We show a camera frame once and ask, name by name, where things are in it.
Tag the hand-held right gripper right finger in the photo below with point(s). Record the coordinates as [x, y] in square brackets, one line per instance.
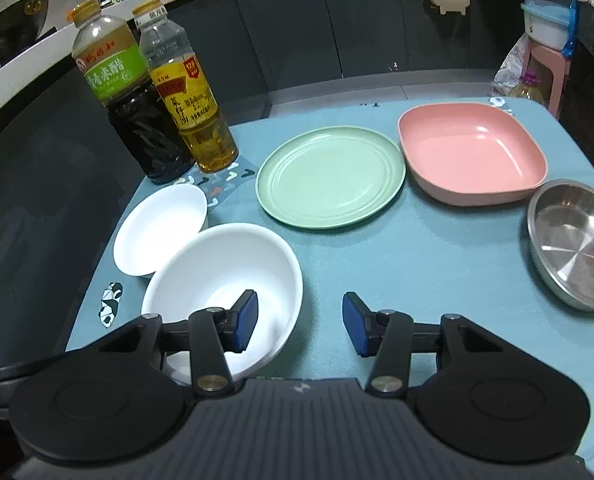
[353, 322]

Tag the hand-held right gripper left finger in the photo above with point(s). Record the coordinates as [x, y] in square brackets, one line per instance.
[247, 321]

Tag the large white bowl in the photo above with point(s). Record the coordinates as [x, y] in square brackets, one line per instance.
[217, 265]

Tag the small white bowl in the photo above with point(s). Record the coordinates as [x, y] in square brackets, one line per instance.
[152, 230]

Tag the green round plate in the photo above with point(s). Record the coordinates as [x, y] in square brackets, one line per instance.
[327, 180]

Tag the pink square dish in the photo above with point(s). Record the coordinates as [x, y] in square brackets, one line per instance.
[467, 155]

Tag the stainless steel bowl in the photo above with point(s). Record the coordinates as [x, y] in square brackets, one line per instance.
[572, 240]

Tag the blue table mat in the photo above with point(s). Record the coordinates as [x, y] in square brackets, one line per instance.
[402, 260]

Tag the yellow oil bottle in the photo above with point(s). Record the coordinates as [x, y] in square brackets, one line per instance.
[207, 130]

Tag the dark vinegar bottle green label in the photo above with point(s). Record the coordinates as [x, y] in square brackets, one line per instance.
[132, 130]

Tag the large cooking oil jug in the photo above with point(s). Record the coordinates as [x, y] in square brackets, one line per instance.
[527, 92]

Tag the floral plastic bag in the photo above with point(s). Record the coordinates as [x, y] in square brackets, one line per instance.
[512, 65]

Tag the pink plastic stool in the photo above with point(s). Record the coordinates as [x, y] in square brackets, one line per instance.
[552, 70]

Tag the white kitchen countertop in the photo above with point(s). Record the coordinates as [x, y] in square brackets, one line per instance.
[7, 85]

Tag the black mesh rack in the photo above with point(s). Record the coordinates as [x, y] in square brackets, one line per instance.
[592, 75]

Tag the white container with blue lid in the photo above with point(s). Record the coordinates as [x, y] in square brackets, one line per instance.
[544, 25]

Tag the blue hanging bag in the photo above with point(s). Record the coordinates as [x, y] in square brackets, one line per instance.
[570, 20]

